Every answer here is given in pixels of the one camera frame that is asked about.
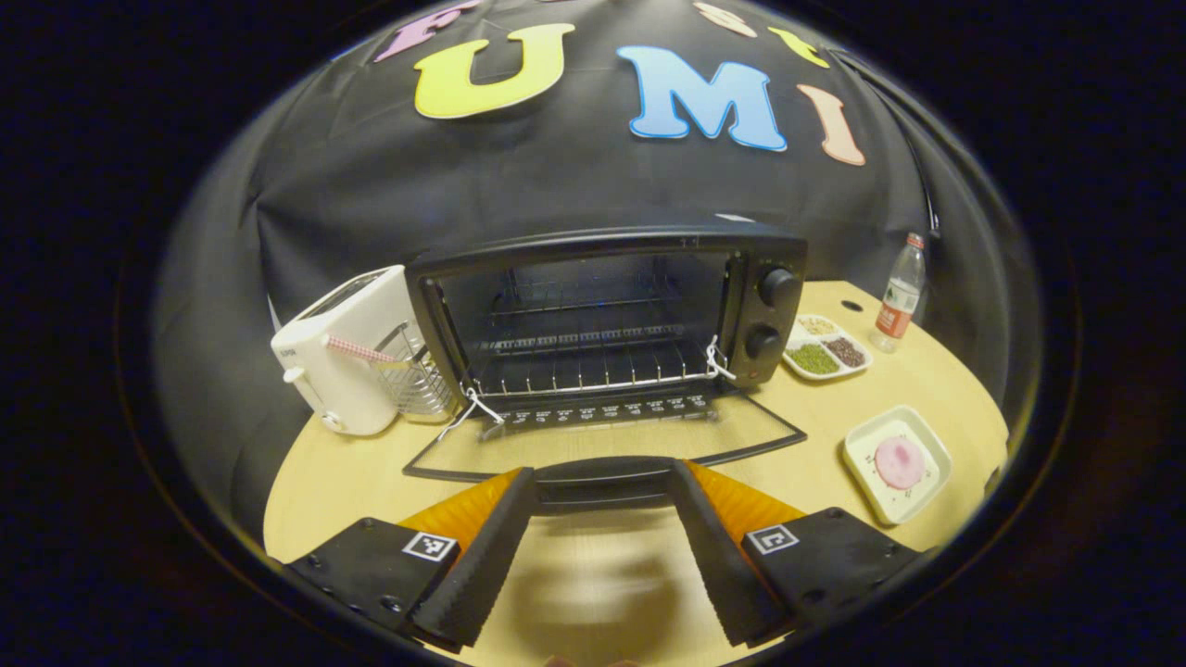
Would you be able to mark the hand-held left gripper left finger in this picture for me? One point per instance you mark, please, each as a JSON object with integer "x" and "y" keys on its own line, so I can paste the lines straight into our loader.
{"x": 482, "y": 565}

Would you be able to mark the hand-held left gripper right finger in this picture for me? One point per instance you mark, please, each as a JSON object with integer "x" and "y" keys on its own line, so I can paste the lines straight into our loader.
{"x": 723, "y": 565}

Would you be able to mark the square cream plate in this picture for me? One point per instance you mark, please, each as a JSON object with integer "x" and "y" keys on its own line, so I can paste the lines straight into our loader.
{"x": 866, "y": 463}

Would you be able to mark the round pink food slice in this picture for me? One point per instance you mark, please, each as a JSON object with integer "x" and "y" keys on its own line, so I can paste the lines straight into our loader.
{"x": 899, "y": 463}

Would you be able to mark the black electric oven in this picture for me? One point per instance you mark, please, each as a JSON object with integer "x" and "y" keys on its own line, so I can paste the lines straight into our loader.
{"x": 778, "y": 324}

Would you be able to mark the white toaster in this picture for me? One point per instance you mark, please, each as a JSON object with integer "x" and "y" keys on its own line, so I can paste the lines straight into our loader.
{"x": 347, "y": 389}

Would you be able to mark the divided white tray of beans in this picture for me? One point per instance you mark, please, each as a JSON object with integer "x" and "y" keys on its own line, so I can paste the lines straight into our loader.
{"x": 815, "y": 358}

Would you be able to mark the pink striped stick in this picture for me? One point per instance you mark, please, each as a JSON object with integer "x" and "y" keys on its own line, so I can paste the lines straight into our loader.
{"x": 357, "y": 350}

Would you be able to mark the clear plastic water bottle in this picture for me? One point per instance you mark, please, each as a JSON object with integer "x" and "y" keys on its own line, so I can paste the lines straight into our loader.
{"x": 897, "y": 310}

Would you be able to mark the black backdrop cloth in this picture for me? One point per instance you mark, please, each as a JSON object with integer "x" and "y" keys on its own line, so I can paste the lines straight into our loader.
{"x": 556, "y": 185}

